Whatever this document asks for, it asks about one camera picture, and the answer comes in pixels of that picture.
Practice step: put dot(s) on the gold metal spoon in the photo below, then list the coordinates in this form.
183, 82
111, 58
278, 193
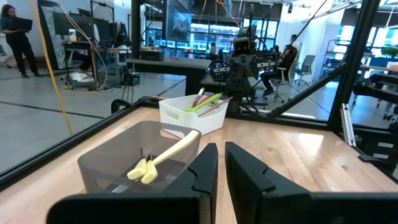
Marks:
216, 106

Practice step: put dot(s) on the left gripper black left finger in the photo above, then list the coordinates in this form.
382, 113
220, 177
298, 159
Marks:
186, 208

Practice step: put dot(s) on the person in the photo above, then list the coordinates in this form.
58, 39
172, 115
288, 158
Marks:
18, 46
281, 68

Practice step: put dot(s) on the dark hanging screen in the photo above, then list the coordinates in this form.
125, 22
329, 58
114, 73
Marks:
178, 21

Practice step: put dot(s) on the grey office chair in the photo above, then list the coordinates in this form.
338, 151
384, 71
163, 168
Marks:
306, 67

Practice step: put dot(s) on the black laptop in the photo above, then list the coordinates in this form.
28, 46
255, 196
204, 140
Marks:
21, 24

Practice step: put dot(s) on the red silicone spoon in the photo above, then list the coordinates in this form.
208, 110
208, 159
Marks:
206, 99

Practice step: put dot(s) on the silver aluminium bracket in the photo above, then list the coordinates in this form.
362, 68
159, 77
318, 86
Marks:
348, 124

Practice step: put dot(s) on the green potted plant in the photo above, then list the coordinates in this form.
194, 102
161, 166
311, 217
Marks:
390, 51

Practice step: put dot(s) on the green silicone spoon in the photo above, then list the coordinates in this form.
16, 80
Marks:
205, 103

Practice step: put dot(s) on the black background desk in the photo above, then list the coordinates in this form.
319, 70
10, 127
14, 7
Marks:
174, 67

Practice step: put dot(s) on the dark wooden spoon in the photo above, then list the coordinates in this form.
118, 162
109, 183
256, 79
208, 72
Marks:
199, 96

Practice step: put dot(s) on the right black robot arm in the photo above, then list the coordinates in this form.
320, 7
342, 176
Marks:
239, 93

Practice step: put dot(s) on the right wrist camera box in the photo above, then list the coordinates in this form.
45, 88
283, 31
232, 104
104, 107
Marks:
242, 46

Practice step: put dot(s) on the black aluminium table frame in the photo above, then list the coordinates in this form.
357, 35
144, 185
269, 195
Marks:
353, 62

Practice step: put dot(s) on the grey translucent plastic bin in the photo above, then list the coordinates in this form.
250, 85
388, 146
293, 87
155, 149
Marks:
109, 155

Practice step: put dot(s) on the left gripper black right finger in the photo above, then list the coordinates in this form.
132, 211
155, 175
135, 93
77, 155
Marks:
267, 205

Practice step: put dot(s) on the white plastic bin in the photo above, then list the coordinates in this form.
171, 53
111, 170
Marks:
192, 119

